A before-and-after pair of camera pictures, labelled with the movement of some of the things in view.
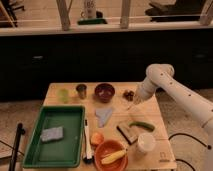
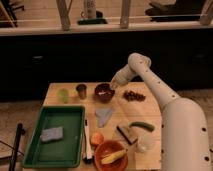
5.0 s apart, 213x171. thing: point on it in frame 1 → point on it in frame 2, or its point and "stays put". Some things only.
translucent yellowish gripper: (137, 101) → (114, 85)
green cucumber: (141, 125) stays put
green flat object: (99, 21) stays put
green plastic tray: (61, 153) stays put
